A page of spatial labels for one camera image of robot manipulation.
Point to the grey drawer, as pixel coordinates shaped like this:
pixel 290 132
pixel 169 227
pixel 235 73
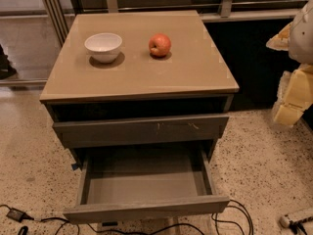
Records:
pixel 145 182
pixel 146 130

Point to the red apple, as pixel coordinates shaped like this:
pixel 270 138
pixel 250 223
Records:
pixel 159 45

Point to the small black floor block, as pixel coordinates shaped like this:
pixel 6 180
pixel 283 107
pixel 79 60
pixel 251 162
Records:
pixel 109 224

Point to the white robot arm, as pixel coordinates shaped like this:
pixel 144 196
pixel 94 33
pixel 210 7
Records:
pixel 301 36

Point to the grey drawer cabinet beige top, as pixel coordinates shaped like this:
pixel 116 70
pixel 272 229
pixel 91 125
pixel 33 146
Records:
pixel 192 79

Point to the white ceramic bowl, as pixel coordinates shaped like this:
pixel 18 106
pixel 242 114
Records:
pixel 103 47

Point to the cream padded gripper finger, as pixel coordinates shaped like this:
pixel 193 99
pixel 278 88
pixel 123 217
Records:
pixel 294 96
pixel 280 42

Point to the white power strip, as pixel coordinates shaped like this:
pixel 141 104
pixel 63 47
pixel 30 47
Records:
pixel 294 218

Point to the grey top drawer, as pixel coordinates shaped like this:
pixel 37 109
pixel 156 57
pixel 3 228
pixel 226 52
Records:
pixel 146 130

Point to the black power adapter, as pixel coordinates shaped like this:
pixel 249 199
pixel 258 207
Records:
pixel 17 215

